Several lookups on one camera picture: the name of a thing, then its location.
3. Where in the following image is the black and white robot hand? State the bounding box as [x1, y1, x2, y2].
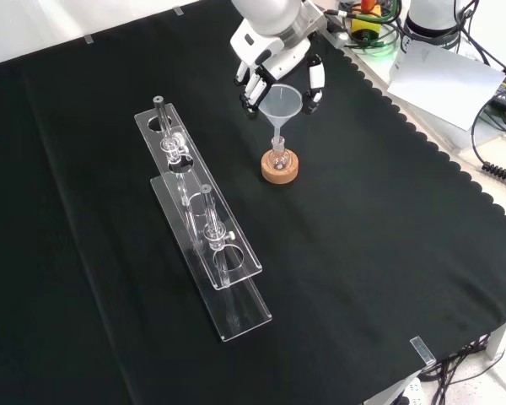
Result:
[229, 20, 327, 117]

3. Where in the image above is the clear plastic funnel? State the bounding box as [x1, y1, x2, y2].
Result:
[258, 84, 304, 148]

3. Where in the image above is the clear round-bottom flask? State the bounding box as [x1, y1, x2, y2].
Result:
[266, 137, 292, 172]

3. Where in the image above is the clear acrylic funnel stand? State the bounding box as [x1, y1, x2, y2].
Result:
[133, 95, 274, 344]

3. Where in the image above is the yellow stop button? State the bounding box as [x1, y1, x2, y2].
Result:
[350, 0, 383, 38]

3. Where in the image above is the pale board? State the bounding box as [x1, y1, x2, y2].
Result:
[386, 39, 506, 132]

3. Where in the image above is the black bench cloth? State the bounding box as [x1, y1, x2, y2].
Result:
[0, 0, 506, 405]

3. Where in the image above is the large clear tape piece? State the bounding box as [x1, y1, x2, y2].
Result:
[409, 335, 435, 366]

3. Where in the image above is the white power strip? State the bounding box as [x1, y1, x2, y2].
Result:
[398, 376, 424, 405]

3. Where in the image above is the green cable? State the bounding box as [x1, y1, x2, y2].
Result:
[348, 0, 407, 57]

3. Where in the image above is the cork ring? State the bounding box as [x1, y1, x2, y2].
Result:
[261, 148, 301, 186]

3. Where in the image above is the black coiled cable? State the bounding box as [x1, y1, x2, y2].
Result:
[471, 99, 506, 189]

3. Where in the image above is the black cable bundle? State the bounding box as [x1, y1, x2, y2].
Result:
[419, 332, 505, 405]

